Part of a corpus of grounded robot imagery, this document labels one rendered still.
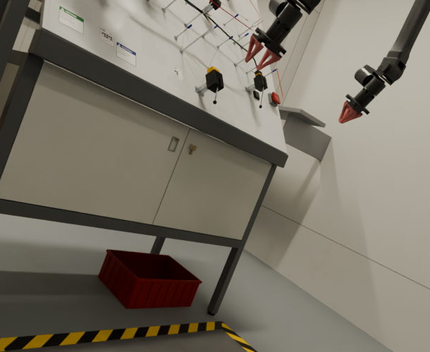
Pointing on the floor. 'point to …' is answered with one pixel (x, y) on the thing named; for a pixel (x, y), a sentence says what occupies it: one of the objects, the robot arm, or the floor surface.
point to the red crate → (147, 280)
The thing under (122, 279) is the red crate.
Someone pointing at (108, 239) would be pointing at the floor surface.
